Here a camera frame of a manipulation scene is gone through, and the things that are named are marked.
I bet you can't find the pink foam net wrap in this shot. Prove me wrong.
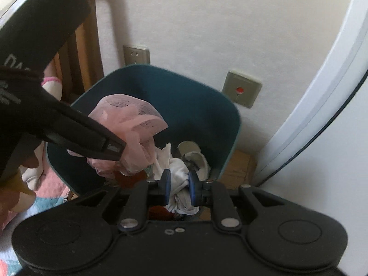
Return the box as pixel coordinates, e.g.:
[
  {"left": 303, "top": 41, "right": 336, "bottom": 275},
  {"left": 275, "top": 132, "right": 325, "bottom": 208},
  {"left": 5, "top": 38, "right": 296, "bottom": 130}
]
[{"left": 87, "top": 94, "right": 168, "bottom": 179}]

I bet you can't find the white tissue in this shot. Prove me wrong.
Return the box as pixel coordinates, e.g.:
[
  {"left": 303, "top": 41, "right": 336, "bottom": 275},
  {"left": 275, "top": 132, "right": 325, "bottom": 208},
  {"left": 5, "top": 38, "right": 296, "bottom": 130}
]
[{"left": 151, "top": 143, "right": 200, "bottom": 216}]

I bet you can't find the red plastic bag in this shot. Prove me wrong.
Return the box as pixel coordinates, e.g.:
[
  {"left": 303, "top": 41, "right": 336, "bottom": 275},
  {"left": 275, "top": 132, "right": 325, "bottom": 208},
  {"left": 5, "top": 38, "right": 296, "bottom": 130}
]
[{"left": 114, "top": 171, "right": 147, "bottom": 189}]

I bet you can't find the teal deer trash bin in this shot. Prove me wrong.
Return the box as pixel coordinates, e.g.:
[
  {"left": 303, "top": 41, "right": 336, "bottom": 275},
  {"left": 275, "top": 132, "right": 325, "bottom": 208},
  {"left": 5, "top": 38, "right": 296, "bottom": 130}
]
[{"left": 45, "top": 64, "right": 242, "bottom": 199}]

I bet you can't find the person's left hand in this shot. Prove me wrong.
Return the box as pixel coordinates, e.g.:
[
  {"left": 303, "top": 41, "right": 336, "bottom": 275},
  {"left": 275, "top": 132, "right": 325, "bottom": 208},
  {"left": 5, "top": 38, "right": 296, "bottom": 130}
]
[{"left": 1, "top": 168, "right": 36, "bottom": 233}]

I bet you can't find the pink plush toy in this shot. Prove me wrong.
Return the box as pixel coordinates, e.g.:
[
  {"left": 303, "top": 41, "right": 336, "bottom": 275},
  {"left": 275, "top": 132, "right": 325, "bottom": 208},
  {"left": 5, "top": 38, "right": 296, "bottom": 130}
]
[{"left": 20, "top": 61, "right": 62, "bottom": 191}]

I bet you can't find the white sliding wardrobe door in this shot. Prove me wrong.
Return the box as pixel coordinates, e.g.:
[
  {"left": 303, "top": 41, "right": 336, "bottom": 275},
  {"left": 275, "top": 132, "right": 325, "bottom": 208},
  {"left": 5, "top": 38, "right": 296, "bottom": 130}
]
[{"left": 253, "top": 0, "right": 367, "bottom": 275}]

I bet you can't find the wooden nightstand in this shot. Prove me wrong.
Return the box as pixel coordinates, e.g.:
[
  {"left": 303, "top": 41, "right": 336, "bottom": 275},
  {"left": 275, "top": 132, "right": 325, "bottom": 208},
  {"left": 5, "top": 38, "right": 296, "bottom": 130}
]
[{"left": 220, "top": 150, "right": 257, "bottom": 190}]

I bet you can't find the wall power socket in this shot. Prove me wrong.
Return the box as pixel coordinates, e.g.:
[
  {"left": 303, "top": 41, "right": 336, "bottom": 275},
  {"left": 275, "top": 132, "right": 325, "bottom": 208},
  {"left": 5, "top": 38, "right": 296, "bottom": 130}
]
[{"left": 123, "top": 45, "right": 150, "bottom": 66}]

